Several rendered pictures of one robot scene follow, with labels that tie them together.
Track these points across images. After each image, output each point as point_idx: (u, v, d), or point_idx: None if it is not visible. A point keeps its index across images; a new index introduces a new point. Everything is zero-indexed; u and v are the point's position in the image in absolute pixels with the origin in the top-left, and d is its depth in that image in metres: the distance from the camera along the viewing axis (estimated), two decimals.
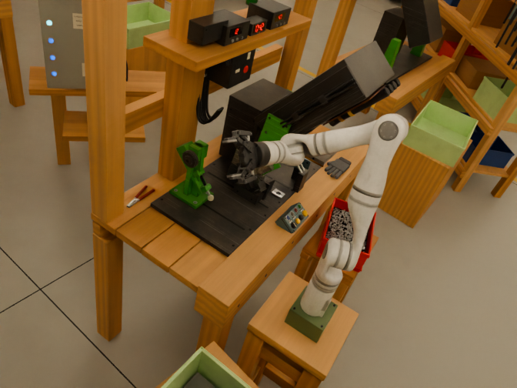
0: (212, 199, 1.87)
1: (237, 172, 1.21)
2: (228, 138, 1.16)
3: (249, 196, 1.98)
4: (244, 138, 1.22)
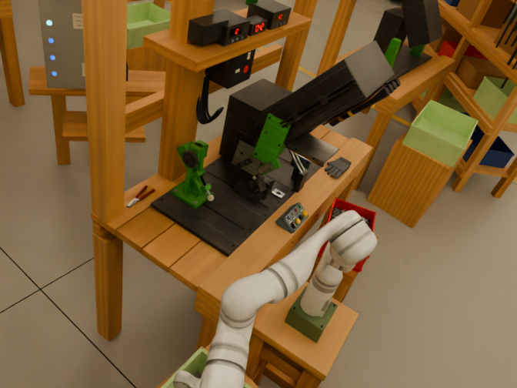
0: (212, 199, 1.87)
1: None
2: None
3: (249, 196, 1.98)
4: None
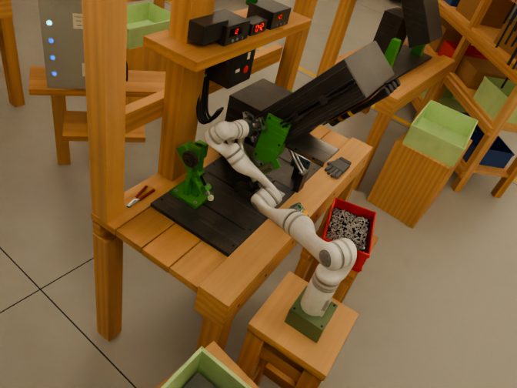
0: (212, 199, 1.87)
1: None
2: (261, 130, 1.89)
3: (249, 196, 1.98)
4: (252, 136, 1.83)
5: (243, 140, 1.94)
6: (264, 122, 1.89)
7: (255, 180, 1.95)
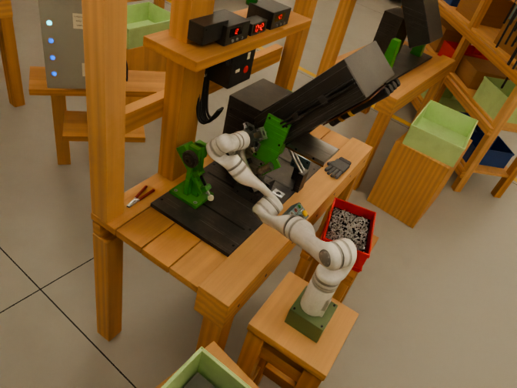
0: (212, 199, 1.87)
1: None
2: (261, 140, 1.88)
3: (249, 196, 1.98)
4: (253, 146, 1.82)
5: (244, 150, 1.93)
6: (265, 132, 1.88)
7: (256, 190, 1.95)
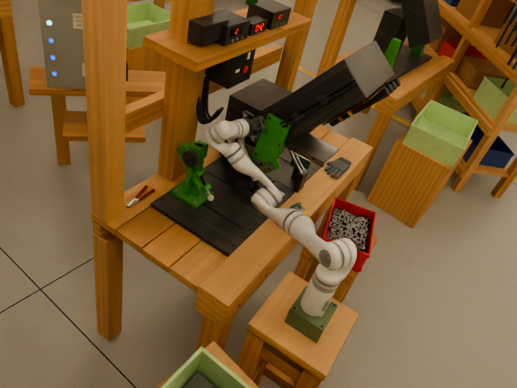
0: (212, 199, 1.87)
1: None
2: (261, 129, 1.89)
3: (249, 196, 1.98)
4: (252, 135, 1.83)
5: (243, 139, 1.94)
6: (264, 121, 1.89)
7: (255, 179, 1.95)
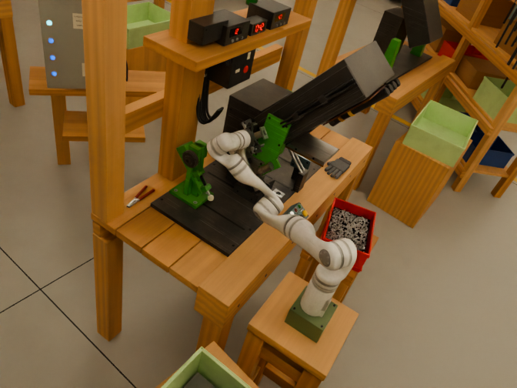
0: (212, 199, 1.87)
1: (248, 127, 1.86)
2: (263, 146, 1.89)
3: (249, 196, 1.98)
4: (254, 148, 1.83)
5: (245, 149, 1.95)
6: (265, 131, 1.90)
7: (257, 189, 1.95)
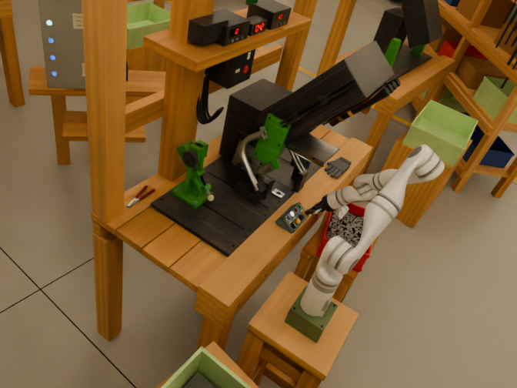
0: (212, 199, 1.87)
1: None
2: (308, 209, 1.95)
3: (249, 196, 1.98)
4: None
5: (245, 149, 1.95)
6: (265, 131, 1.90)
7: (257, 189, 1.95)
